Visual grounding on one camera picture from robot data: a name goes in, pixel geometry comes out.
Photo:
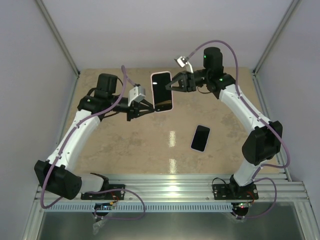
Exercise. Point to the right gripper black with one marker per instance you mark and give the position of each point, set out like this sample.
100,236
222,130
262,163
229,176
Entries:
186,82

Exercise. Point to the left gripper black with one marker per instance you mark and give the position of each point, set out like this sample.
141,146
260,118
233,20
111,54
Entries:
135,109

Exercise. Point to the pink phone case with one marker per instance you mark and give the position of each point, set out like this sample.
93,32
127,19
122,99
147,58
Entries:
172,100

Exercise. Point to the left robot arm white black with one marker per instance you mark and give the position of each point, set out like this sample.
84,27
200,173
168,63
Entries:
55,174

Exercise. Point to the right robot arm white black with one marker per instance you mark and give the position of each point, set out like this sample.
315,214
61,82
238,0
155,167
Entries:
263,141

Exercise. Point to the black phone in lilac case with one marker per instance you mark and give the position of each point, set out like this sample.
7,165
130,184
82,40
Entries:
200,138

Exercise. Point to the left controller board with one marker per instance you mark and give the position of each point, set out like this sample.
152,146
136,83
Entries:
106,206

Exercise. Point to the controller board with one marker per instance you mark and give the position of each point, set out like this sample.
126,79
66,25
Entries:
106,206
242,205

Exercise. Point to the right controller board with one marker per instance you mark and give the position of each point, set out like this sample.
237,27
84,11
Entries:
242,205

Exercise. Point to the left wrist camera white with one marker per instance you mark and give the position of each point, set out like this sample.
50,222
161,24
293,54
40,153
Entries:
136,94

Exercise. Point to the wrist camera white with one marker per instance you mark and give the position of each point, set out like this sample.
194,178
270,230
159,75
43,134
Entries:
183,62
136,94

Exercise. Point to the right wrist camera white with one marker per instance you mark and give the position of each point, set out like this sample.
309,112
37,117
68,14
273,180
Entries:
183,62

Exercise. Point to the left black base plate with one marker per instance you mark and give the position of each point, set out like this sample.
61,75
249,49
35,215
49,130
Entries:
116,193

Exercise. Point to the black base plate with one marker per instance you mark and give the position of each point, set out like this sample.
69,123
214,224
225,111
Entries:
228,192
116,193

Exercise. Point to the grey slotted cable duct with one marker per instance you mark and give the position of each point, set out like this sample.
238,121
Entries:
150,207

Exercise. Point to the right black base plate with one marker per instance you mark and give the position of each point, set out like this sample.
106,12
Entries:
228,192

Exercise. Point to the aluminium rail frame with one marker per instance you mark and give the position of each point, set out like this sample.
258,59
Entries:
151,155

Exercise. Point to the left aluminium corner post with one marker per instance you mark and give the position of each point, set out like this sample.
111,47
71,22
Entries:
53,28

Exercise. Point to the aluminium corner post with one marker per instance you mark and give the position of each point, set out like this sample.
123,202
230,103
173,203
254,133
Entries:
293,6
53,28

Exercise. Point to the right aluminium corner post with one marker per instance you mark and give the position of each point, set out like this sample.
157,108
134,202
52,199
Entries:
293,6

